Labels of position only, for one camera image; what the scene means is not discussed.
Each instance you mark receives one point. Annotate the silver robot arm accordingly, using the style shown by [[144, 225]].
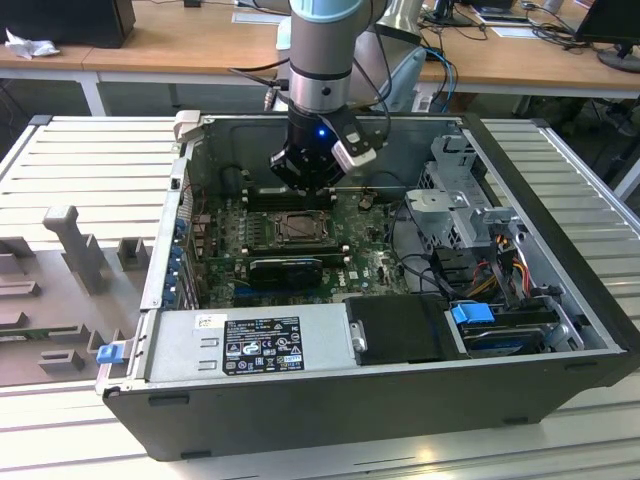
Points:
[[320, 50]]

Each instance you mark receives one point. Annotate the CPU socket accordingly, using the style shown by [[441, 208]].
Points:
[[280, 235]]

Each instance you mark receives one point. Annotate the round coin battery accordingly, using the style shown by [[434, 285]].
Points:
[[364, 202]]

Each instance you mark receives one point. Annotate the black expansion card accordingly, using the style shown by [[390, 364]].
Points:
[[285, 274]]

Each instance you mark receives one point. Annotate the green motherboard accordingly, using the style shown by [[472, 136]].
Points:
[[372, 260]]

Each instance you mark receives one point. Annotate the white paper sheet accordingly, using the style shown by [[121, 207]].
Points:
[[260, 16]]

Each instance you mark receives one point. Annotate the blue card clip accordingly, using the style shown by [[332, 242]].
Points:
[[175, 257], [174, 279], [178, 223], [172, 298]]

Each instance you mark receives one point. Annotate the silver metal drive cage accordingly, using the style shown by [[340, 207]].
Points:
[[450, 200]]

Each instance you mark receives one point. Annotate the wooden desk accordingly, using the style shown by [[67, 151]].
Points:
[[175, 50]]

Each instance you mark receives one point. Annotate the black monitor stand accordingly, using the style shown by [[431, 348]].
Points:
[[450, 21]]

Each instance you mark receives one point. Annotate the black plastic shroud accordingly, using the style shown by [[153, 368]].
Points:
[[400, 325]]

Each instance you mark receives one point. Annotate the silver power supply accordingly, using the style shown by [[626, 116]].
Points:
[[175, 345]]

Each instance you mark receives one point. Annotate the dark printed booklet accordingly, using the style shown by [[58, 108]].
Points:
[[500, 17]]

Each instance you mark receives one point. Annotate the black silver PC case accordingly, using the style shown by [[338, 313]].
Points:
[[350, 415]]

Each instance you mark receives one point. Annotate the black computer tower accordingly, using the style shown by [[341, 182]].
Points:
[[65, 22]]

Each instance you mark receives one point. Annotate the hard disk blue carrier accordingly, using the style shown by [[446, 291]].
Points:
[[500, 342]]

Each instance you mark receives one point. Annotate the gray parts rack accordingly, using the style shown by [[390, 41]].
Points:
[[75, 300]]

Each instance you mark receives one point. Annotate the blue case latch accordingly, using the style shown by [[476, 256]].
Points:
[[110, 354]]

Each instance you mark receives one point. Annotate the crumpled white paper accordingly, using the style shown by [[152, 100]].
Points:
[[30, 47]]

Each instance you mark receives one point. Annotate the black monitor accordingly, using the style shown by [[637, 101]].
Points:
[[610, 20]]

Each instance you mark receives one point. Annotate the green RAM stick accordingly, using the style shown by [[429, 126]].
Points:
[[15, 334]]

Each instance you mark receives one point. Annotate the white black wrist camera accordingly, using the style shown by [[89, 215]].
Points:
[[352, 155]]

